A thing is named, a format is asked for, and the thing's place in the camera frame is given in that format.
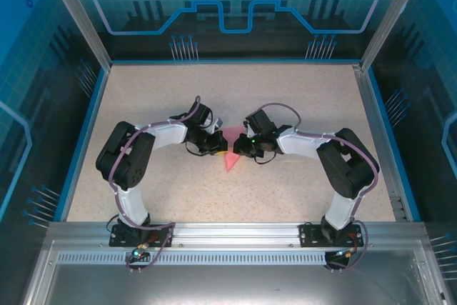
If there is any thin black left gripper cable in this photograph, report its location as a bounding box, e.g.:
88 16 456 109
184 141 207 158

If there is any aluminium frame post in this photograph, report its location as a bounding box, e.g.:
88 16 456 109
38 0 114 70
358 0 431 72

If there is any slotted grey cable duct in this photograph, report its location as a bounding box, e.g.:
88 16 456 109
56 252 406 266

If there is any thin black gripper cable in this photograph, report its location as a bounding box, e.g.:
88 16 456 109
252 149 283 167
184 141 207 158

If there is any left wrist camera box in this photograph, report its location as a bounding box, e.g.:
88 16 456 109
208 116 225 135

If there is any aluminium mounting rail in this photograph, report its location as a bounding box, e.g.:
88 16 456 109
47 221 428 249

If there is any blue frame strip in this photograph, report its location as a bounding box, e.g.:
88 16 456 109
366 69 422 222
59 67 112 223

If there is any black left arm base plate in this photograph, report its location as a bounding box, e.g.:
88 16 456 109
109 224 175 248

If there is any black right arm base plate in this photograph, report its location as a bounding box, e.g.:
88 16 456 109
298 223 365 248

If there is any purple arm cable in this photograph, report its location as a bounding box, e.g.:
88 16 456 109
108 96 201 274
256 103 381 274

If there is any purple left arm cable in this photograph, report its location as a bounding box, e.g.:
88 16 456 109
108 96 201 274

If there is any sheet metal tray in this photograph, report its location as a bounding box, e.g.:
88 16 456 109
21 239 451 305

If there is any aluminium side rail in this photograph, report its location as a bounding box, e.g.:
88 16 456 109
351 64 408 222

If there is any pink paper sheet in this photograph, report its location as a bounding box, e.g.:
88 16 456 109
221 125 247 175

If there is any thin black right gripper cable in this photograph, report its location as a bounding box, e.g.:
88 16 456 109
252 149 283 167

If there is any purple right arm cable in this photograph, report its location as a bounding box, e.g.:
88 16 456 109
256 103 381 274

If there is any cable connector with green light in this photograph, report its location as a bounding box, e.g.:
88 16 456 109
129 243 151 260
331 247 358 260

